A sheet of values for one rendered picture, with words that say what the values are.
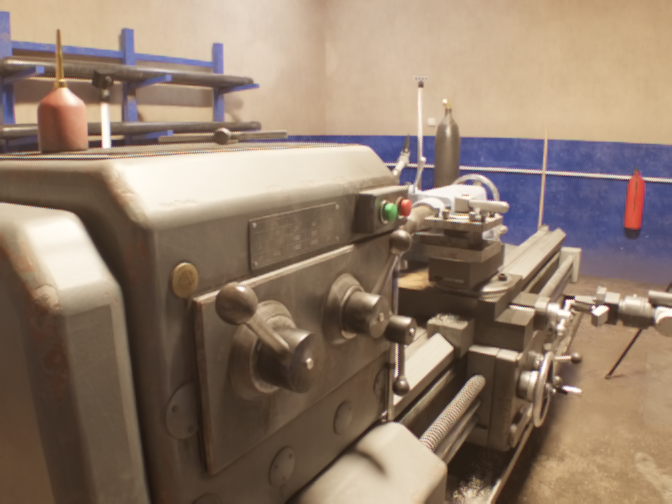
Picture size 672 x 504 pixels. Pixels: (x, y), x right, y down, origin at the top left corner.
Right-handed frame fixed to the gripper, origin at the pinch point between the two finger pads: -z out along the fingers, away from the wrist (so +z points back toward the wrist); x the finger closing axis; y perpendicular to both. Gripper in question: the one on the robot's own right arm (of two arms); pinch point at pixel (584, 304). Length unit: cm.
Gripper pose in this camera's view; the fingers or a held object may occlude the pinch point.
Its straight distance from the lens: 163.2
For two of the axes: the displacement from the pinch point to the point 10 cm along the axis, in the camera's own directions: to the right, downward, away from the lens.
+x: 1.9, 8.4, 5.0
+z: 8.5, 1.2, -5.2
